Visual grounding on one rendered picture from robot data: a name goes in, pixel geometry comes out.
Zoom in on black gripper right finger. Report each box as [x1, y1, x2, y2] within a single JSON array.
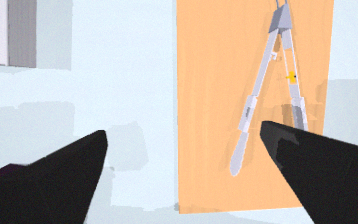
[[259, 120, 358, 224]]

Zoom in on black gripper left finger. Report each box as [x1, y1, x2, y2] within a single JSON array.
[[0, 130, 108, 224]]

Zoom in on light orange flat board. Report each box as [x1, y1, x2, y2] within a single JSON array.
[[176, 0, 334, 214]]

